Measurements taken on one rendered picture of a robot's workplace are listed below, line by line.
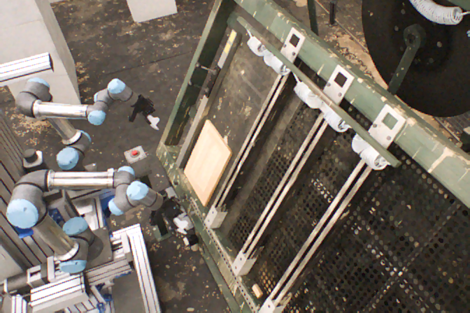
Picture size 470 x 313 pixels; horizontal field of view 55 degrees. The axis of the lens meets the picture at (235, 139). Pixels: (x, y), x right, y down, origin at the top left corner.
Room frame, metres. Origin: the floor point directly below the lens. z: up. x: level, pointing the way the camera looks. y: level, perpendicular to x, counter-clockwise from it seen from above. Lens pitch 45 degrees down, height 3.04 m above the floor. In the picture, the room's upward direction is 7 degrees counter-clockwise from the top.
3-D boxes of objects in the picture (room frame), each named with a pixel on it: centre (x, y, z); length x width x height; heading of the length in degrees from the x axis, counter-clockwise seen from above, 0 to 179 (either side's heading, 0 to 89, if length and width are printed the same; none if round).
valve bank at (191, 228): (1.68, 0.44, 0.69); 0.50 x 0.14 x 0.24; 22
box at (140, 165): (2.06, 0.67, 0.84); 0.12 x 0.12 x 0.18; 22
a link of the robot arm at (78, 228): (1.30, 0.83, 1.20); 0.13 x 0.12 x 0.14; 1
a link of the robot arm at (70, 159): (1.79, 0.95, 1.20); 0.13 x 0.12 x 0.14; 169
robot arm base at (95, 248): (1.31, 0.83, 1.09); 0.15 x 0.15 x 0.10
